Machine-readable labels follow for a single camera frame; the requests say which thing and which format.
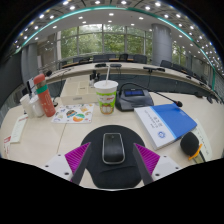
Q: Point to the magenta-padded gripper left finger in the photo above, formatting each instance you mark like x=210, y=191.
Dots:
x=58, y=165

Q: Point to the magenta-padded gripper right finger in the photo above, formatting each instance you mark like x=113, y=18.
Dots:
x=165, y=166

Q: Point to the black computer mouse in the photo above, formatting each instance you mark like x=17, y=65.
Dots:
x=113, y=148

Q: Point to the black mouse pad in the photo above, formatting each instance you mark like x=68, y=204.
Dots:
x=113, y=175

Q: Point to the black handheld microphone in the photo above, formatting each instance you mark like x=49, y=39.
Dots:
x=188, y=143

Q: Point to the blue and white book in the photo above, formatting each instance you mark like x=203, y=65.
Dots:
x=166, y=123

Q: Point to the white paper sheet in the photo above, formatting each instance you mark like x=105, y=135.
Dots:
x=205, y=136

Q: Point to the colourful sticker sheet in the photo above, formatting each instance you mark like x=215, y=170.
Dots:
x=73, y=114

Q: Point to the white paper booklet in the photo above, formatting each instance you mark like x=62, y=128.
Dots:
x=19, y=128

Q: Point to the white lidded mug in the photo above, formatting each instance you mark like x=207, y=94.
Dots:
x=37, y=107

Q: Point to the red bottle with green band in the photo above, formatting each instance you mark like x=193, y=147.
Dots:
x=45, y=98

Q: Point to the black gooseneck microphone unit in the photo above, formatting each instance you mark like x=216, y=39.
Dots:
x=49, y=72
x=133, y=100

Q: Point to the beige cardboard box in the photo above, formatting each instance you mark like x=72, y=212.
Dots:
x=75, y=91

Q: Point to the printed paper cup with straw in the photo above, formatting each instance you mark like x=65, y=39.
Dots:
x=106, y=98

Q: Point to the black microphone units on far desks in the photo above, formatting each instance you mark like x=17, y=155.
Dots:
x=100, y=65

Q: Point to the dark office chairs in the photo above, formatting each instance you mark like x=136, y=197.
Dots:
x=140, y=58

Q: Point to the ceiling lights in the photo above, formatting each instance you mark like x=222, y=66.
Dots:
x=110, y=14

